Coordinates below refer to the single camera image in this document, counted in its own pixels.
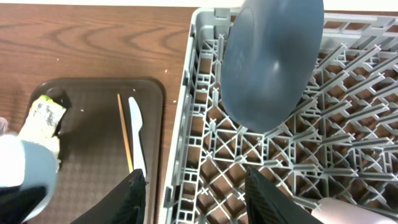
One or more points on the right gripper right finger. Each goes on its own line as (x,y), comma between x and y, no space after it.
(266,204)

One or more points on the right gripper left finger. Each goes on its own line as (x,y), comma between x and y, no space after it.
(125,204)

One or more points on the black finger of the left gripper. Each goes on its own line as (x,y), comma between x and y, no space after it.
(17,204)

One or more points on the light blue bowl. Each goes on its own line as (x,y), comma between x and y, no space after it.
(26,164)

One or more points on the dark blue plate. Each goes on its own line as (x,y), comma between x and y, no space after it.
(269,58)

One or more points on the grey dishwasher rack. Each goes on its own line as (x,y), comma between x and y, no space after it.
(339,142)

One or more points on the brown serving tray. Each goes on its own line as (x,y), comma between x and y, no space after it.
(91,136)

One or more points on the light blue plastic knife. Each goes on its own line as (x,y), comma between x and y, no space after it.
(136,125)

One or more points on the wooden chopstick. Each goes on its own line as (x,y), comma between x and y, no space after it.
(125,137)

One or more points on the green snack wrapper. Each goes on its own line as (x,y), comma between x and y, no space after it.
(43,118)

